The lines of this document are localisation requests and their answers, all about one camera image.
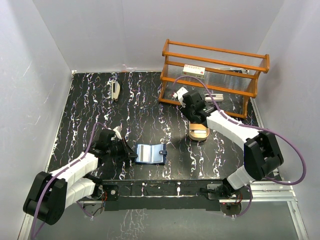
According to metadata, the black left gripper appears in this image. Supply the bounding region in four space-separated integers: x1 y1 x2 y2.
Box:
107 136 138 162

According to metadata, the stack of silver cards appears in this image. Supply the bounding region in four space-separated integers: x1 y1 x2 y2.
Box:
190 129 207 135

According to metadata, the blue card holder wallet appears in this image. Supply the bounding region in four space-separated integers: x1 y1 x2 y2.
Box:
135 143 168 165

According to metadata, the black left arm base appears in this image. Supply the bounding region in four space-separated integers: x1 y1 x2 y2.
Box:
81 184 119 219

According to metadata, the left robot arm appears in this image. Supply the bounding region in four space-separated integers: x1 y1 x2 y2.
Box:
22 126 137 225

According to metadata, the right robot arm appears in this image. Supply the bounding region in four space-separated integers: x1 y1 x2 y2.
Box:
173 87 284 199

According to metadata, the beige oval card tray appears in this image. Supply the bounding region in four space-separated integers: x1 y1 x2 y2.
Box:
188 123 210 141

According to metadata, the white small stapler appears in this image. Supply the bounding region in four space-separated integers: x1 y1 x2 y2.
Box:
204 93 224 102

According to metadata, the white red small box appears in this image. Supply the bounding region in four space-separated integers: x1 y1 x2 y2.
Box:
182 64 206 80

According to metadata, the orange wooden shelf rack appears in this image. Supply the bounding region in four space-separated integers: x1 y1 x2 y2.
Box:
158 39 270 119

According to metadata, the white and black stapler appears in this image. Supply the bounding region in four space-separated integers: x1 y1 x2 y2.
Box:
111 80 121 101

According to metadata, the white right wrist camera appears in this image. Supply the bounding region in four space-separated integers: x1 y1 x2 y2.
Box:
172 87 189 100

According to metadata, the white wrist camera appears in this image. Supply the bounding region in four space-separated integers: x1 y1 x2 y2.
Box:
113 126 123 140
172 87 189 100

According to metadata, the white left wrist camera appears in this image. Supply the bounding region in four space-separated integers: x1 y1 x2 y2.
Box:
113 126 123 140

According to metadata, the aluminium front rail frame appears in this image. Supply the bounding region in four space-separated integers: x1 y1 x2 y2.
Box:
18 181 310 240

